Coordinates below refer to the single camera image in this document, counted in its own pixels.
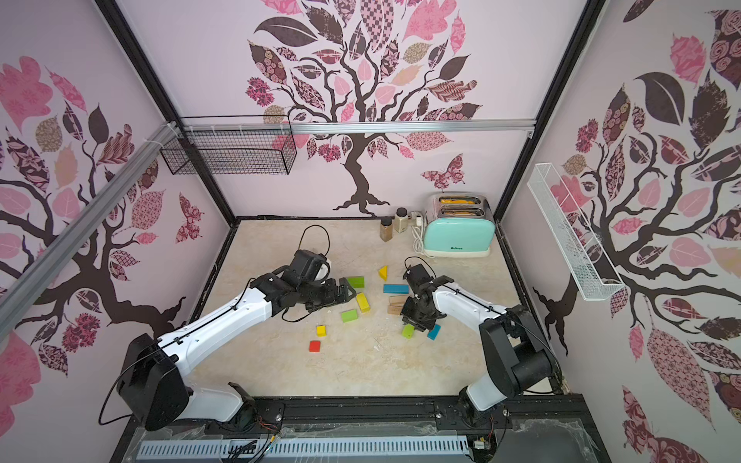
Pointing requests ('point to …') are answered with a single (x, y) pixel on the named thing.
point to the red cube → (315, 346)
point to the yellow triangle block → (383, 273)
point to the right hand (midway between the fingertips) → (407, 326)
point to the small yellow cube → (321, 331)
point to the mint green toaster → (458, 225)
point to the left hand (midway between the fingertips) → (342, 302)
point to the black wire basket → (232, 145)
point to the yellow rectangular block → (363, 302)
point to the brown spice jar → (386, 231)
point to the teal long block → (396, 288)
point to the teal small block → (433, 333)
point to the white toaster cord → (418, 232)
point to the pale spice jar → (401, 219)
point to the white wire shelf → (592, 267)
